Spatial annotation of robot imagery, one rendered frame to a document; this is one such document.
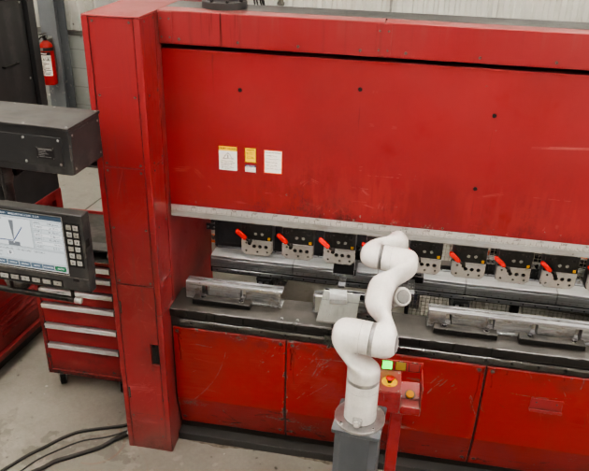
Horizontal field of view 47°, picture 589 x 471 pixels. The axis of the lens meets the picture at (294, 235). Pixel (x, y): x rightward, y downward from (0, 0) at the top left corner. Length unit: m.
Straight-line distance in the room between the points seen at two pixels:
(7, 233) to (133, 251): 0.58
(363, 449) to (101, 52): 1.87
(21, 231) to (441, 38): 1.86
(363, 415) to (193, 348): 1.28
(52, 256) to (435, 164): 1.66
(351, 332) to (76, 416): 2.29
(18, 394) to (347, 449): 2.45
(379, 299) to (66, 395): 2.48
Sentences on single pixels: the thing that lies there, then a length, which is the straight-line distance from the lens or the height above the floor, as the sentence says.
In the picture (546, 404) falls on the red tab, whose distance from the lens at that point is 3.54.
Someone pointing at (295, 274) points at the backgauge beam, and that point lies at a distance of 3.62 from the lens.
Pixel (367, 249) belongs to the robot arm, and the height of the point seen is 1.53.
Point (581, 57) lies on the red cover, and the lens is 2.92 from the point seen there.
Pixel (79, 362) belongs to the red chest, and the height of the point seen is 0.22.
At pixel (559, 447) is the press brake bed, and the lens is 3.74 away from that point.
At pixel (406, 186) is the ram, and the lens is 3.04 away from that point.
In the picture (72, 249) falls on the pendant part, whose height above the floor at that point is 1.44.
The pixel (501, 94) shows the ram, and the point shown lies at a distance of 2.92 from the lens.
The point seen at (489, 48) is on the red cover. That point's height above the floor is 2.22.
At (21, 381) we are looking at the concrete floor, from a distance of 4.61.
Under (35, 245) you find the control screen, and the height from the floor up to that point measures 1.44.
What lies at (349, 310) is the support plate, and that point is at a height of 1.00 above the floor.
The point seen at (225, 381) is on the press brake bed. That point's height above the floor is 0.46.
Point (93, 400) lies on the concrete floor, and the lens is 4.34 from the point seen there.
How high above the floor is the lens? 2.75
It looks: 27 degrees down
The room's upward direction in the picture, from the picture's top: 2 degrees clockwise
